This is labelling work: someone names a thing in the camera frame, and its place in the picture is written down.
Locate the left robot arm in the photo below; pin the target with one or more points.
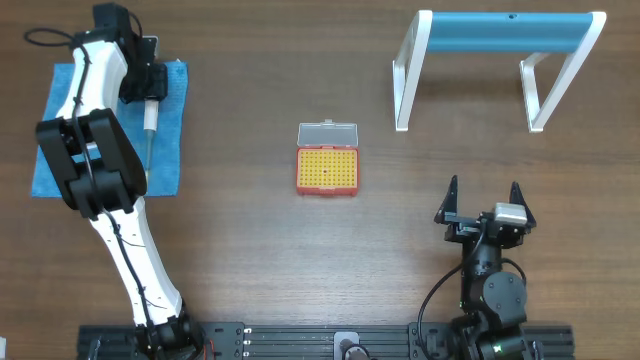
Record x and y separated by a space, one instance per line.
100 65

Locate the blue cloth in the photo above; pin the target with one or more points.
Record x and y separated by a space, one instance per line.
167 130

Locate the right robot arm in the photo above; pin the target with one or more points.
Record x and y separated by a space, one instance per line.
500 295

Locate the mounting rail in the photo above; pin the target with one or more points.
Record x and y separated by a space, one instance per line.
300 342

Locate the white pipette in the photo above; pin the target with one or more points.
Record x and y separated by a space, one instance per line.
150 117

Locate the red and yellow tip box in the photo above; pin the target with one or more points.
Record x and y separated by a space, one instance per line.
327 170

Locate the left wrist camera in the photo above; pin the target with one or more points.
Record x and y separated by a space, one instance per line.
154 47

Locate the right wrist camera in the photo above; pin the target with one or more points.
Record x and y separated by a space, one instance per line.
510 213

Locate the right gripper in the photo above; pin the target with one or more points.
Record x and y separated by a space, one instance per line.
467 231

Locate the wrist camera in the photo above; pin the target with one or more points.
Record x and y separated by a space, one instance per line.
154 47
510 213

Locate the white and blue stand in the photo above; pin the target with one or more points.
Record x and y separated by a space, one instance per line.
500 32

